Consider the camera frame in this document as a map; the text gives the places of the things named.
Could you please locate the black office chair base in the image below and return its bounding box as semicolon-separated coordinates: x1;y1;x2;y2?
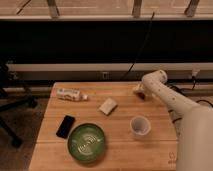
0;63;37;148

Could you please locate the white plastic bottle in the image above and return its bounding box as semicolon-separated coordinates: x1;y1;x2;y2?
56;88;88;102

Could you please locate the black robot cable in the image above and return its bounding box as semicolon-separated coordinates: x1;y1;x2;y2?
166;75;213;124

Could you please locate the black hanging cable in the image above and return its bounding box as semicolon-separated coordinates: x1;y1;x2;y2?
119;11;156;81

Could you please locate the green glass bowl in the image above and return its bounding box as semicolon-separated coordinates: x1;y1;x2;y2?
67;123;106;164

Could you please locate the black smartphone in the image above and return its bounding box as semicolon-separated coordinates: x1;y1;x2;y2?
56;115;75;139

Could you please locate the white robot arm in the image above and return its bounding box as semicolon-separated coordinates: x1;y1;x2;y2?
136;70;213;171

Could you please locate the white sponge block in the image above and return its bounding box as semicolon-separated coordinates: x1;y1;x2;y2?
99;98;117;115

